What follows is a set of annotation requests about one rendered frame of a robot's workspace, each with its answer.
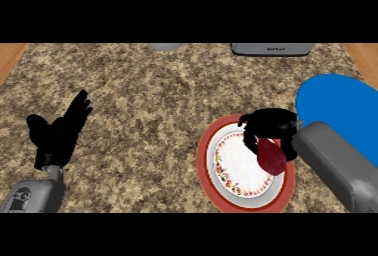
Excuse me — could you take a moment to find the grey rounded object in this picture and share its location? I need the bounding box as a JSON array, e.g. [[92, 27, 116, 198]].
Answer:
[[147, 43, 187, 52]]

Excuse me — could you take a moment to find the blue plate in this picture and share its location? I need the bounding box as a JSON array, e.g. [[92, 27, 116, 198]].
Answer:
[[294, 73, 378, 168]]

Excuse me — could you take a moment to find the grey flat appliance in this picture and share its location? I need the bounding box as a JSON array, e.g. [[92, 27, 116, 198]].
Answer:
[[231, 43, 316, 57]]

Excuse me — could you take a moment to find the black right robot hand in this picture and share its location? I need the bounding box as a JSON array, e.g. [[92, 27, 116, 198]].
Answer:
[[237, 108, 300, 163]]

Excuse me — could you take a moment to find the red-rimmed white plate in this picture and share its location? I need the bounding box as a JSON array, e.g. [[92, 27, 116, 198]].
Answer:
[[197, 114, 297, 214]]

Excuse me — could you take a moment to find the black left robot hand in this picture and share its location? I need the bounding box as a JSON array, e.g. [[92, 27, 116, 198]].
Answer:
[[26, 89, 95, 171]]

